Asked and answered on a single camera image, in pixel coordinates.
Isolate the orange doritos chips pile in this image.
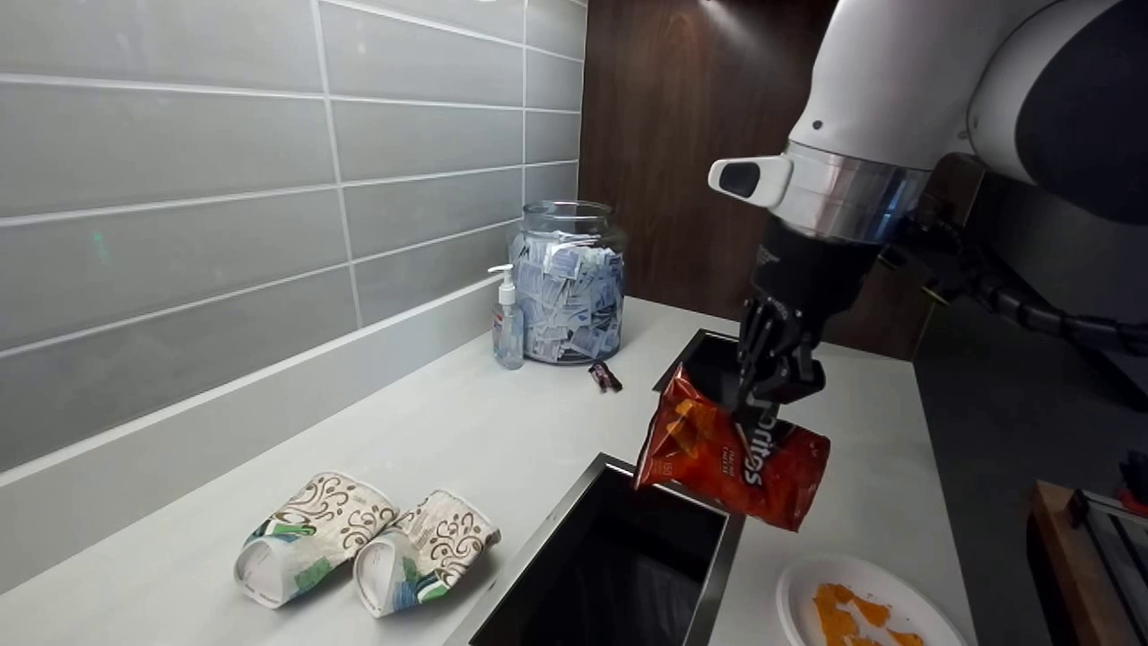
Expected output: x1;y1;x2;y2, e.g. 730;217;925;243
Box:
810;582;925;646

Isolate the white plate holding doritos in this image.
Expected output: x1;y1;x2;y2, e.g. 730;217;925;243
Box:
772;552;967;646

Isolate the dark side panel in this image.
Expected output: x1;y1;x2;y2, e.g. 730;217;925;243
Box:
578;0;840;336

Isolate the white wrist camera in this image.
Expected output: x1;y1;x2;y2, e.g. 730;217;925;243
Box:
703;156;798;208

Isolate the small dark brown packet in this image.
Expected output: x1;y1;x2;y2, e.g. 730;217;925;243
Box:
586;355;629;394

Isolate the right bag of nuts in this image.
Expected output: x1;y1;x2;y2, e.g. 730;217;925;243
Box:
351;489;502;620

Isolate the red doritos packet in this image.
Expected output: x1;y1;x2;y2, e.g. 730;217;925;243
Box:
630;332;836;537

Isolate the glass jar of packets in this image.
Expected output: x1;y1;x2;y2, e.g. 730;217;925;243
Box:
508;197;629;367

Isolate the left bag of nuts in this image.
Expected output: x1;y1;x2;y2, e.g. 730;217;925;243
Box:
228;471;401;609

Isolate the bag of nuts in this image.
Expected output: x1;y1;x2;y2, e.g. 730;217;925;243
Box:
228;471;401;609
351;489;502;620

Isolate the small clear sanitizer bottle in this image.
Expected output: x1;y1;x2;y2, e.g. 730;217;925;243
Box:
486;264;529;375

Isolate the wooden edged cart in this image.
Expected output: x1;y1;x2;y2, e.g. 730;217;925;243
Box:
1029;479;1148;646

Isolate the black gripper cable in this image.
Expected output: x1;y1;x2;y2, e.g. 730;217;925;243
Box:
908;219;1148;359

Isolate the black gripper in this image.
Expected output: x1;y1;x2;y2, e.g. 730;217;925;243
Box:
729;219;888;414

